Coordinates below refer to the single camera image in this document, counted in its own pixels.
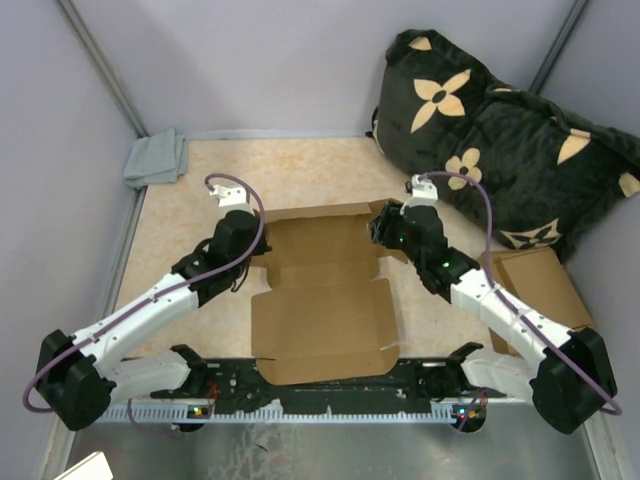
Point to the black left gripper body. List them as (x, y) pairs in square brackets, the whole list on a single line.
[(240, 266)]

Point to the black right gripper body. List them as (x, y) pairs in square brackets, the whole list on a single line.
[(410, 250)]

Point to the brown cardboard box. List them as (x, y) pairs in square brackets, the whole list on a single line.
[(328, 313)]

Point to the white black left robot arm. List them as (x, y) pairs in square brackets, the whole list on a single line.
[(80, 375)]

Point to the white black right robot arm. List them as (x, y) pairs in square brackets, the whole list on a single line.
[(566, 375)]

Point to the small folded cardboard box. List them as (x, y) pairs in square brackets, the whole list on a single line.
[(537, 278)]

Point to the grey folded cloth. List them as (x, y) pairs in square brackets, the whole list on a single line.
[(158, 159)]

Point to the black floral plush pillow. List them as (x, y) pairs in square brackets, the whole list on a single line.
[(540, 175)]

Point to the white sheet corner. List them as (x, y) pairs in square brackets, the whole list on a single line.
[(93, 467)]

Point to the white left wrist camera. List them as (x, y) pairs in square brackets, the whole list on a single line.
[(232, 198)]

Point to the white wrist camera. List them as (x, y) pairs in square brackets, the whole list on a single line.
[(422, 192), (232, 198)]

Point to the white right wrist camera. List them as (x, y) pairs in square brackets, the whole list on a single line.
[(422, 192)]

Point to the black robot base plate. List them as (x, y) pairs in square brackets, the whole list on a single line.
[(359, 404)]

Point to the white perforated cable duct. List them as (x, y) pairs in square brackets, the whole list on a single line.
[(184, 413)]

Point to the aluminium rail frame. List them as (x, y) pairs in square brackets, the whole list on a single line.
[(414, 381)]

